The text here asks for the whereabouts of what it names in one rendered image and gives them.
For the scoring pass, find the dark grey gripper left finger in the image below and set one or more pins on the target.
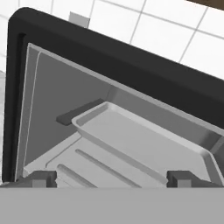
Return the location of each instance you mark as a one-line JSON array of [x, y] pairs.
[[43, 177]]

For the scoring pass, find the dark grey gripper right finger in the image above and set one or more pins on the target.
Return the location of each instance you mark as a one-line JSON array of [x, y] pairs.
[[179, 177]]

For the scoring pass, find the grey wall socket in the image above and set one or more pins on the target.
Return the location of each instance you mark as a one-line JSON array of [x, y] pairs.
[[78, 19]]

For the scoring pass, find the black toaster oven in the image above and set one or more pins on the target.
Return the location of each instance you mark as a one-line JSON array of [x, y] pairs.
[[122, 64]]

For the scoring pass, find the grey metal baking tray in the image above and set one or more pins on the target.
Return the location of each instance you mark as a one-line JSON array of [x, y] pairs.
[[140, 140]]

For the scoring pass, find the brown wooden cupboard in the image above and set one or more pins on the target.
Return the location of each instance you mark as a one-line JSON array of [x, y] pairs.
[[208, 3]]

